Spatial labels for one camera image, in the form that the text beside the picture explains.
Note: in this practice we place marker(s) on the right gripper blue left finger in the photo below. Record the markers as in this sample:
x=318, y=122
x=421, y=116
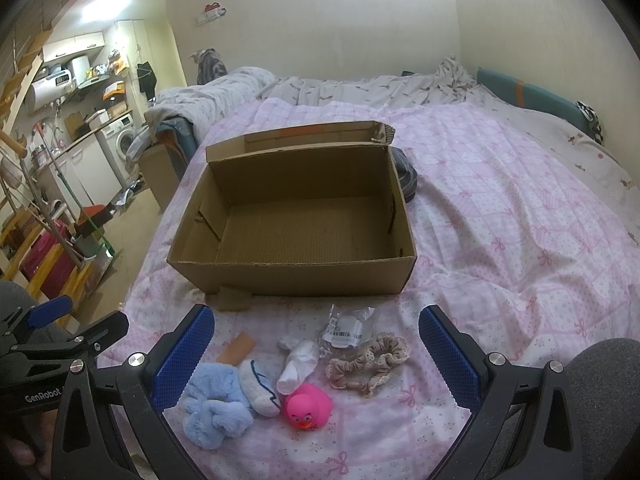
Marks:
x=150, y=383

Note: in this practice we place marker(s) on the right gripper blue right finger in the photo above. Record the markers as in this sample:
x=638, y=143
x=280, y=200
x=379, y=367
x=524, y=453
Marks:
x=462, y=364

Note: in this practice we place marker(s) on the light blue fluffy cloth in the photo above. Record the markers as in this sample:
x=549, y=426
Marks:
x=214, y=406

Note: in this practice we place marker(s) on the white sock with blue stripe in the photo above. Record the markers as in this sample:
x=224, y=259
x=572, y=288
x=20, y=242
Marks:
x=258, y=389

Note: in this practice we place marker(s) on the clear plastic bag with label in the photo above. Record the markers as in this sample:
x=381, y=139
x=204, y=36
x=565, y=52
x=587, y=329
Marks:
x=348, y=328

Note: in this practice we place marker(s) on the pink rubber duck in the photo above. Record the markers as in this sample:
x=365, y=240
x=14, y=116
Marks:
x=308, y=408

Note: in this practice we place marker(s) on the red suitcase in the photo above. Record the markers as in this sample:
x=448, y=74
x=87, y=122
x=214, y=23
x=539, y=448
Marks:
x=46, y=266

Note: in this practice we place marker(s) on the pink patterned quilt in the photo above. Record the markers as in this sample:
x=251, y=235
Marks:
x=512, y=245

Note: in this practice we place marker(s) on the white kitchen cabinet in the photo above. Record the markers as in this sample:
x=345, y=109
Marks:
x=80, y=177

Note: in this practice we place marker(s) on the brown bedside cardboard box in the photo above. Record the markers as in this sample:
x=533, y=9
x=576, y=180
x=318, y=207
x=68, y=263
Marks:
x=159, y=173

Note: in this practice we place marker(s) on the dark grey cloth behind box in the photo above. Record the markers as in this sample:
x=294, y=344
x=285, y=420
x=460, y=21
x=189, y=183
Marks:
x=407, y=176

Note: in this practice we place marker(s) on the white washing machine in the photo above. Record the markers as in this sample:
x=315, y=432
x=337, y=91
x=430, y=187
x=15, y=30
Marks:
x=115, y=138

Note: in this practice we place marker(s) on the open cardboard box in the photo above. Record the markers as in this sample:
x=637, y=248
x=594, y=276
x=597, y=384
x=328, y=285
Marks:
x=309, y=211

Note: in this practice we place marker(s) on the teal orange folded blanket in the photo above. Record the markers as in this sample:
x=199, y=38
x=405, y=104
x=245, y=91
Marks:
x=177, y=136

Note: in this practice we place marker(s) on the white water heater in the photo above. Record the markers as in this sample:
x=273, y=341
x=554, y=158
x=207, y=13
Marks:
x=60, y=80

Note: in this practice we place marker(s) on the white grey crumpled duvet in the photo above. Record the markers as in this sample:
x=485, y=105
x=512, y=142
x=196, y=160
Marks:
x=204, y=104

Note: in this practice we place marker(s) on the teal bolster with orange band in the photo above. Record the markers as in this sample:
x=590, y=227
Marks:
x=521, y=94

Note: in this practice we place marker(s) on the grey striped plush on bed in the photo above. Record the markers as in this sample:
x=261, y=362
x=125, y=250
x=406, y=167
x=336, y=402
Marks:
x=210, y=65

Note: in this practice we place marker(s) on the yellow wooden ladder frame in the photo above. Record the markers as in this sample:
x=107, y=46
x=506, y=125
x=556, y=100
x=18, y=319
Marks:
x=17, y=235

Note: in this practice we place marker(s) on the white wall outlet strip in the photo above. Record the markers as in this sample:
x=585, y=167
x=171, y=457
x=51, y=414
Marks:
x=212, y=11

